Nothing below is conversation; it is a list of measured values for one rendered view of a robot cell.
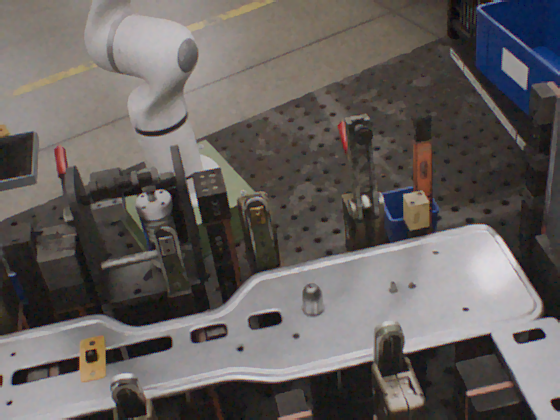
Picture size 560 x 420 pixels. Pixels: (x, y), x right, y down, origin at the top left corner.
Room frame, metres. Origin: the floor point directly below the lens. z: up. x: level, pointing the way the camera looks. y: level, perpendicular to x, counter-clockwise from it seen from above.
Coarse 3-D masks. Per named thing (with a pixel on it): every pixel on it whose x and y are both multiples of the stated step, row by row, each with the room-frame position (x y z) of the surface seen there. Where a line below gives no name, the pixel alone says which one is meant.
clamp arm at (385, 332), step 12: (384, 324) 0.74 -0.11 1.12; (396, 324) 0.74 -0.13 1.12; (384, 336) 0.72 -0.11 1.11; (396, 336) 0.72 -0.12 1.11; (384, 348) 0.73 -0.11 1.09; (396, 348) 0.73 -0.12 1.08; (384, 360) 0.73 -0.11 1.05; (396, 360) 0.74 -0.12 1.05; (384, 372) 0.74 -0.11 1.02; (396, 372) 0.74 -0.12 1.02
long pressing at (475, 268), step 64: (384, 256) 0.99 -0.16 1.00; (448, 256) 0.97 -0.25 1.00; (512, 256) 0.95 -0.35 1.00; (192, 320) 0.91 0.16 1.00; (320, 320) 0.87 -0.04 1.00; (384, 320) 0.85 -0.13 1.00; (448, 320) 0.83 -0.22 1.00; (512, 320) 0.82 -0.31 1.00; (64, 384) 0.82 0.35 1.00; (192, 384) 0.79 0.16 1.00
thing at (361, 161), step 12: (348, 120) 1.07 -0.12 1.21; (360, 120) 1.07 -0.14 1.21; (348, 132) 1.06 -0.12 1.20; (360, 132) 1.04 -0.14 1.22; (348, 144) 1.06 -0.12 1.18; (360, 144) 1.07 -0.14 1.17; (348, 156) 1.07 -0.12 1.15; (360, 156) 1.06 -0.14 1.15; (372, 156) 1.06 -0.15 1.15; (360, 168) 1.06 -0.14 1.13; (372, 168) 1.05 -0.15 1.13; (360, 180) 1.06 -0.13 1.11; (372, 180) 1.05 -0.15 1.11; (372, 192) 1.05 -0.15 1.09; (360, 204) 1.04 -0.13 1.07; (360, 216) 1.04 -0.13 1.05
